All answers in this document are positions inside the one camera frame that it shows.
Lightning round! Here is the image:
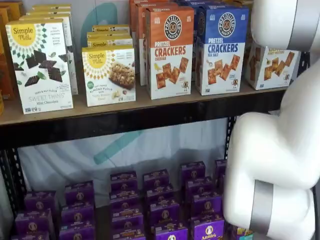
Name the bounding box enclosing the white fabric sheet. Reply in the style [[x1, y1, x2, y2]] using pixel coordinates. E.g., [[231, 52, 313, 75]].
[[0, 169, 13, 240]]

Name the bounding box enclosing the purple Annie's box teal label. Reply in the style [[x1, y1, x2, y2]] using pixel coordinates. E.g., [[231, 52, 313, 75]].
[[224, 223, 255, 240]]

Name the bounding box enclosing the Simple Mills almond bars box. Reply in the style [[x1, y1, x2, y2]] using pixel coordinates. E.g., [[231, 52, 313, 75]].
[[86, 37, 134, 50], [81, 44, 137, 108], [91, 24, 131, 35], [86, 31, 133, 41]]

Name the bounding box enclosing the black metal shelving frame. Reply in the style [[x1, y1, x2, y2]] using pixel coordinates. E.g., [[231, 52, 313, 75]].
[[0, 51, 312, 240]]

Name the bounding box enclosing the white backdrop with teal logo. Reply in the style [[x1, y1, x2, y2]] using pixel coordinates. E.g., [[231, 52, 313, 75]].
[[17, 0, 232, 208]]

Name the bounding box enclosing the Simple Mills mint thins box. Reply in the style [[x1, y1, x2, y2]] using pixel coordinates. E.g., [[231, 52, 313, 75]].
[[26, 9, 73, 18], [19, 13, 79, 96], [32, 3, 73, 12], [5, 18, 75, 115]]

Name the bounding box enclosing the yellow pretzel crackers box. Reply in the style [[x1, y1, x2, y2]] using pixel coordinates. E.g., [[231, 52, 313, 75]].
[[245, 39, 303, 91]]

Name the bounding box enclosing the brown wooden shelf board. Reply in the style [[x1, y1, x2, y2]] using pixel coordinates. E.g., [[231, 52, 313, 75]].
[[0, 83, 290, 126]]

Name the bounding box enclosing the blue pretzel crackers box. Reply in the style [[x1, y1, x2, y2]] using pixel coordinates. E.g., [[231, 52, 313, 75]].
[[191, 1, 247, 83], [195, 4, 250, 96], [174, 0, 223, 6]]

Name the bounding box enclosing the orange cheddar pretzel crackers box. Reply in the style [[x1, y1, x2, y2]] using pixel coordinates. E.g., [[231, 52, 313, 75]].
[[128, 0, 176, 81], [145, 6, 195, 101], [138, 2, 187, 87]]

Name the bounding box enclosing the purple Annie's cracker box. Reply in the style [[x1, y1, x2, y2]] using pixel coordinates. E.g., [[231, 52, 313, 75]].
[[180, 161, 206, 183], [109, 197, 143, 218], [58, 224, 96, 240], [11, 231, 51, 240], [64, 180, 95, 206], [111, 214, 148, 236], [193, 218, 225, 240], [146, 184, 175, 206], [148, 202, 180, 227], [142, 169, 171, 190], [109, 183, 140, 201], [214, 159, 229, 181], [61, 203, 96, 228], [191, 194, 223, 222], [184, 177, 214, 200], [14, 209, 55, 235], [112, 232, 151, 240], [154, 223, 189, 240], [24, 191, 58, 213], [110, 171, 138, 187]]

